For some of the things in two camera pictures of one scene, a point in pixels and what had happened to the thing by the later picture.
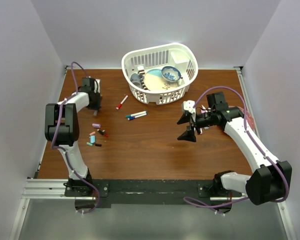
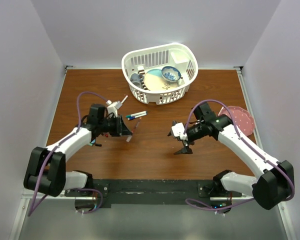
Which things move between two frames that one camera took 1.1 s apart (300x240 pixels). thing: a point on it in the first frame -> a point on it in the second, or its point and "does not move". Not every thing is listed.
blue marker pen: (133, 117) does not move
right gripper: (188, 135) -> (186, 149)
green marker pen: (136, 114) does not move
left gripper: (97, 106) -> (120, 128)
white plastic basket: (161, 74) does not move
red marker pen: (123, 101) does not move
